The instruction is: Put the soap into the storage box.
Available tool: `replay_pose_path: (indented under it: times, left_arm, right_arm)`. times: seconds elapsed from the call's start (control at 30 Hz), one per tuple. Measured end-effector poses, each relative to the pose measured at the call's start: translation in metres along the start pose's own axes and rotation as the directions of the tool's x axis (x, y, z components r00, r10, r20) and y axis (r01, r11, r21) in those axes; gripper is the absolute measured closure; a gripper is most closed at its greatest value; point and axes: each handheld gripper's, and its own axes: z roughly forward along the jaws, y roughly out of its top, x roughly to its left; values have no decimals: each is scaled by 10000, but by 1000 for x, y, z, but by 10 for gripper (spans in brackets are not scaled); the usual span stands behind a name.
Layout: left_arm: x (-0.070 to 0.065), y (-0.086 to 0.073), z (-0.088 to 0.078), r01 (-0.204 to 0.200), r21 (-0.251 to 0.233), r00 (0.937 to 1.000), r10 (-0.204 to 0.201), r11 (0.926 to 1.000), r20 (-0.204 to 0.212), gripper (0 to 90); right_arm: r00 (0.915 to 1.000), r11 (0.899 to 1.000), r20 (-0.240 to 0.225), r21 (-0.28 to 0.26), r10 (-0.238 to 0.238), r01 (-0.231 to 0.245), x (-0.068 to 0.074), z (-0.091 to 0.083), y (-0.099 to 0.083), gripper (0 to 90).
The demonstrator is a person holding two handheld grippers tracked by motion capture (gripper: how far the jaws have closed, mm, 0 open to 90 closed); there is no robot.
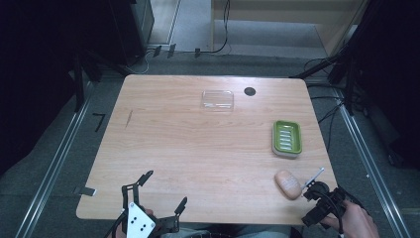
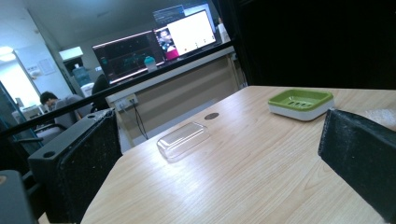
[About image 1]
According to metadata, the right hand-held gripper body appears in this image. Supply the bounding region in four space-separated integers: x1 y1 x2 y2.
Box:
300 180 348 229

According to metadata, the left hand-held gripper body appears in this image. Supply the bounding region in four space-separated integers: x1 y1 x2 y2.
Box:
112 201 181 238

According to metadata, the beige soap bar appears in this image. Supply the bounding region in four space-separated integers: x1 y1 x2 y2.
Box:
273 169 303 201

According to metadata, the green soap dish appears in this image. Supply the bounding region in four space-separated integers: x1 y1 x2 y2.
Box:
270 119 303 160

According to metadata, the grey tape strip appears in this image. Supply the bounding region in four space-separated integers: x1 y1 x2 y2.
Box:
72 185 98 197

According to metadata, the black tape corner mark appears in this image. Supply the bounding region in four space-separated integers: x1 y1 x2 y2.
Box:
91 112 107 133

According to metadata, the clear plastic container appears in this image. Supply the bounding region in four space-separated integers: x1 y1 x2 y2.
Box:
199 89 236 113

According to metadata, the black metal stand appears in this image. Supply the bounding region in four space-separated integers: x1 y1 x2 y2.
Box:
68 46 132 114
289 39 368 117

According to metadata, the black cabinet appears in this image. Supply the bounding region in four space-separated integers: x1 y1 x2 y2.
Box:
107 0 156 66

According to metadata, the light wooden shelf unit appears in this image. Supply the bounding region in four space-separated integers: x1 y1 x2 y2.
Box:
210 0 368 58

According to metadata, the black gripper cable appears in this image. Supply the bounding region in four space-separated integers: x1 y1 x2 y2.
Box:
313 190 346 238

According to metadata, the metal floor rail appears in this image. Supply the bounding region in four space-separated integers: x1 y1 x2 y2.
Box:
14 80 97 238
335 93 414 238

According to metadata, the black floor cable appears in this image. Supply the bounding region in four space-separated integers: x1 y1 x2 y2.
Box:
303 58 348 154

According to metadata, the white floor cable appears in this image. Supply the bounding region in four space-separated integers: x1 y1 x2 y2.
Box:
124 48 158 75

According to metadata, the black hanging cable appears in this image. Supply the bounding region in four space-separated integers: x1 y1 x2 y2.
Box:
197 0 232 57

